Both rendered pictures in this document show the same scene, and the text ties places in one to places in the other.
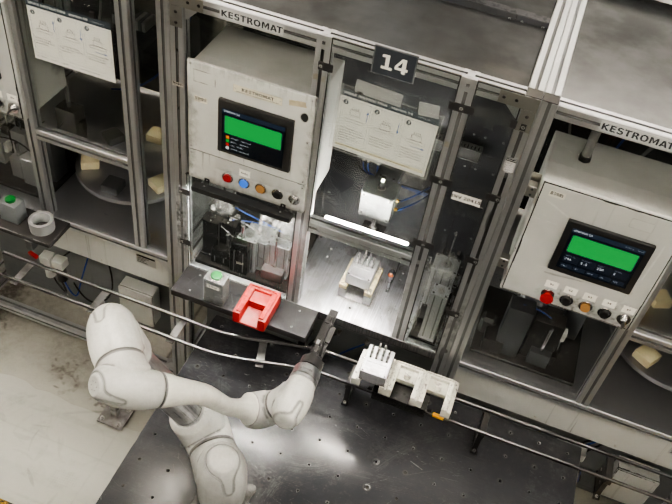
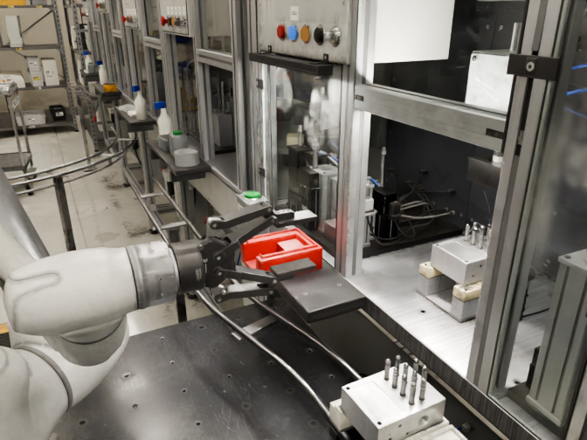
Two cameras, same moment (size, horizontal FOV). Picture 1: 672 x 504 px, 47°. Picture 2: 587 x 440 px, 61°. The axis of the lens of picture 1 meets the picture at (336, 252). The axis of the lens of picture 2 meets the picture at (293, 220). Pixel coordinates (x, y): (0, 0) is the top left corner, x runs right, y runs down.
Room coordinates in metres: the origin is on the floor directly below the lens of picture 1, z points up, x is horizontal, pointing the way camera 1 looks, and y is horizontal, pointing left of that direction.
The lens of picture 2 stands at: (1.21, -0.58, 1.47)
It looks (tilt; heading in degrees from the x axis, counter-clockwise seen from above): 23 degrees down; 50
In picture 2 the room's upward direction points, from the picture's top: straight up
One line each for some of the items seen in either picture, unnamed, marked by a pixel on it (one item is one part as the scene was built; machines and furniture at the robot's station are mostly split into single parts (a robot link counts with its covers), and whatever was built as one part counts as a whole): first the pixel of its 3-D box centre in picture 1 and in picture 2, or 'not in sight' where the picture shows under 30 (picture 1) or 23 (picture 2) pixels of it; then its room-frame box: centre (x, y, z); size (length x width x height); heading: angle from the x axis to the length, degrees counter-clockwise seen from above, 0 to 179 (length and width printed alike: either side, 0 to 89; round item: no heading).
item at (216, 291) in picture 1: (217, 285); (256, 216); (1.89, 0.41, 0.97); 0.08 x 0.08 x 0.12; 77
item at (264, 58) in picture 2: (242, 199); (286, 58); (1.95, 0.34, 1.37); 0.36 x 0.04 x 0.04; 77
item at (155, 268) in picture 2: (305, 376); (153, 273); (1.45, 0.03, 1.12); 0.09 x 0.06 x 0.09; 77
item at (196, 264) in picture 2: (313, 359); (203, 263); (1.52, 0.01, 1.12); 0.09 x 0.07 x 0.08; 167
